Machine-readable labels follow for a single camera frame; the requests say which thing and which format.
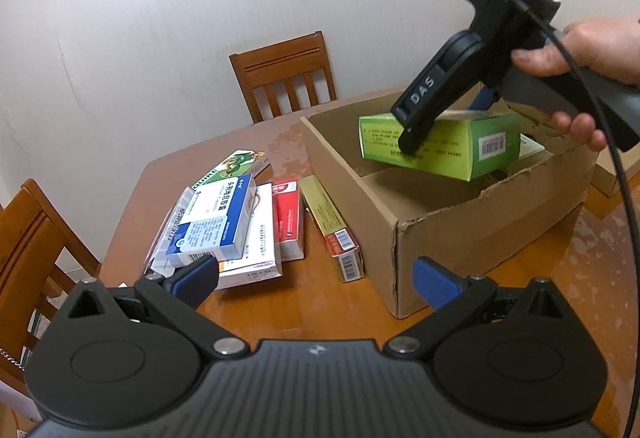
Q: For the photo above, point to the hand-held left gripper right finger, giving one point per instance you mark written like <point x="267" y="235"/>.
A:
<point x="435" y="283"/>

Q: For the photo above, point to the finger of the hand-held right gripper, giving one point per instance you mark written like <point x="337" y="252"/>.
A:
<point x="483" y="100"/>
<point x="411" y="137"/>

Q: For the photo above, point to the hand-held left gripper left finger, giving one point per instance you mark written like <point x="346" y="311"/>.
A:
<point x="196" y="280"/>

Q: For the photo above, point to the light green box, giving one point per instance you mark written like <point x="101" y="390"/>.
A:
<point x="450" y="152"/>

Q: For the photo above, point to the blue white medicine box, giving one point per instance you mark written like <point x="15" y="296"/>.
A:
<point x="215" y="218"/>

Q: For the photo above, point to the white box with blue figure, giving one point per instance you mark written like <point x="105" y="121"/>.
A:
<point x="262" y="243"/>

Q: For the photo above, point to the red medicine box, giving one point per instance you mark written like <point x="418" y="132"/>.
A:
<point x="289" y="223"/>

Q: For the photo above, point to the long gold box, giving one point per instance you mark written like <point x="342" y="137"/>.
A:
<point x="325" y="213"/>

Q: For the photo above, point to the green monkey print box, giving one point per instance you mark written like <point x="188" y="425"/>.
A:
<point x="235" y="165"/>

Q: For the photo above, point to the wooden desktop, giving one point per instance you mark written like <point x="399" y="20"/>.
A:
<point x="310" y="313"/>

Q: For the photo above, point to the person's right hand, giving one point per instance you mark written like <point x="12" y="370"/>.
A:
<point x="600" y="47"/>

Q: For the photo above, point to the wooden chair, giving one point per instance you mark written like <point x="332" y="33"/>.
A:
<point x="280" y="62"/>
<point x="35" y="228"/>

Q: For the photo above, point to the small cardboard box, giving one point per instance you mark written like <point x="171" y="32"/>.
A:
<point x="615" y="178"/>

